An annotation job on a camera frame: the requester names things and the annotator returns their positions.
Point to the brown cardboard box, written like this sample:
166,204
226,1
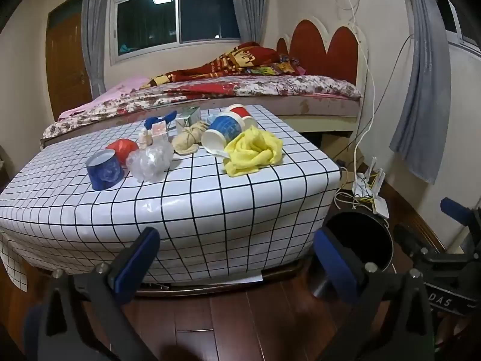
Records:
340,148

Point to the yellow cloth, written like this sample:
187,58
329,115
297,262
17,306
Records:
253,150

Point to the long grey curtain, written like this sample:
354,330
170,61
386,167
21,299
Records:
424,90

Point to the bed with floral sheet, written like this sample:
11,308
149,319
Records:
263,86

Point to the red white scalloped headboard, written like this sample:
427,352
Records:
319,49

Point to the black round trash bin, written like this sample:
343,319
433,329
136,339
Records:
357,233

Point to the brown wooden door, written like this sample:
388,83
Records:
65,60

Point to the narrow side window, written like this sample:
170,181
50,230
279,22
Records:
460,26

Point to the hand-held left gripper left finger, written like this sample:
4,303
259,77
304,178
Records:
137,261

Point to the beige knotted cloth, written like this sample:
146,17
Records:
189,138

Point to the white red snack box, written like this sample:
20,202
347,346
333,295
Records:
158,129

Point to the blue white paper cup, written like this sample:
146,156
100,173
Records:
223,131

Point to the clear crumpled plastic bag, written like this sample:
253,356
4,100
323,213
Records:
150,162

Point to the white black checkered tablecloth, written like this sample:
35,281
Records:
225,203

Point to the red plastic bag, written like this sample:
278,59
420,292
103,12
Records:
122,150

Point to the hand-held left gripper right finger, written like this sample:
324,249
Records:
332,265

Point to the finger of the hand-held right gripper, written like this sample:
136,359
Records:
455,209
410,241

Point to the blue face mask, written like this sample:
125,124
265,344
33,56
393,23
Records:
158,119

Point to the white framed window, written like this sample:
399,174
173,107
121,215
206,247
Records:
176,11

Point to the red white paper cup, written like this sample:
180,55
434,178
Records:
243,114

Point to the white router with antennas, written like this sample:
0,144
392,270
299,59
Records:
375,195

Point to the pink blanket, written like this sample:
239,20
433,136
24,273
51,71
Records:
109,96

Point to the red printed blanket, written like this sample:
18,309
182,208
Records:
233,62

